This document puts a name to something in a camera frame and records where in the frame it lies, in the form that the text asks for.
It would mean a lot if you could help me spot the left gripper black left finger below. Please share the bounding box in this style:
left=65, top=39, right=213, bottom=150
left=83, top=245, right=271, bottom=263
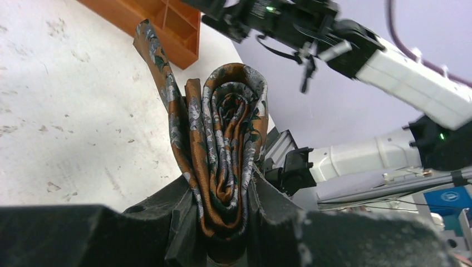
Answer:
left=1, top=177, right=207, bottom=266

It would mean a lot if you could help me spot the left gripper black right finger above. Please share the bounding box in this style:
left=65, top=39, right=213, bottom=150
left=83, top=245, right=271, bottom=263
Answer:
left=247, top=170, right=456, bottom=266

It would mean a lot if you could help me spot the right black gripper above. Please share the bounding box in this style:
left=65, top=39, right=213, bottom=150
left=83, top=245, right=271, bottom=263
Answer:
left=179, top=0, right=340, bottom=52

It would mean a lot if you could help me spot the orange floral necktie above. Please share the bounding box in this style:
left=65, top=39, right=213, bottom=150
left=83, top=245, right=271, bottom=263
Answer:
left=134, top=19, right=269, bottom=264

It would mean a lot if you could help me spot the orange wooden compartment tray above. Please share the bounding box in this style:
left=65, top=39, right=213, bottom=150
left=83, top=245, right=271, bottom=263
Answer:
left=79, top=0, right=201, bottom=70

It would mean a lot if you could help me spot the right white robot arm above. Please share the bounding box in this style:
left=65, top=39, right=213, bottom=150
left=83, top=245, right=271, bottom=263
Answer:
left=175, top=1, right=471, bottom=148

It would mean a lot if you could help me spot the aluminium frame rail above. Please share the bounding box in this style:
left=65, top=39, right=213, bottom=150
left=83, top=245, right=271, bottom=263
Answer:
left=264, top=128, right=471, bottom=210

